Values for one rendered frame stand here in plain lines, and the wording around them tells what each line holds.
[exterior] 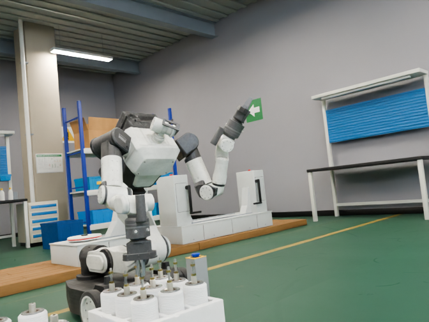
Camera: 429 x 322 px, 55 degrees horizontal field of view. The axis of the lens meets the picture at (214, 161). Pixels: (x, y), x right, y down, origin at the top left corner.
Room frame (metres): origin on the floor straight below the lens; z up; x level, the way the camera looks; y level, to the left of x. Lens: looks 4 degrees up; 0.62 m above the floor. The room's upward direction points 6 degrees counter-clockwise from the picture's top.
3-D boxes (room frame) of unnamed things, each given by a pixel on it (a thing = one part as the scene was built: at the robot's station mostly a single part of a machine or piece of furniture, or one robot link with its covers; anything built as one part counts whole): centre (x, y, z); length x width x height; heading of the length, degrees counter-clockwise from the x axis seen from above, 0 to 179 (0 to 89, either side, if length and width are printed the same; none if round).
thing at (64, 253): (3.98, 1.12, 0.45); 0.82 x 0.57 x 0.74; 134
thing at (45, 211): (6.83, 2.98, 0.35); 0.57 x 0.47 x 0.69; 44
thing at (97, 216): (6.75, 2.01, 0.36); 0.50 x 0.38 x 0.21; 46
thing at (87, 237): (3.81, 1.25, 0.30); 0.30 x 0.30 x 0.04
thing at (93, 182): (6.76, 2.03, 0.90); 0.50 x 0.38 x 0.21; 46
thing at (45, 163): (7.52, 3.00, 1.38); 0.49 x 0.01 x 0.35; 134
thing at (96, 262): (2.36, 0.64, 0.28); 0.21 x 0.20 x 0.13; 44
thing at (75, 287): (2.34, 0.62, 0.19); 0.64 x 0.52 x 0.33; 44
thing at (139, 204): (1.51, 0.29, 0.57); 0.11 x 0.11 x 0.11; 31
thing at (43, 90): (7.72, 3.20, 2.00); 0.56 x 0.56 x 4.00; 44
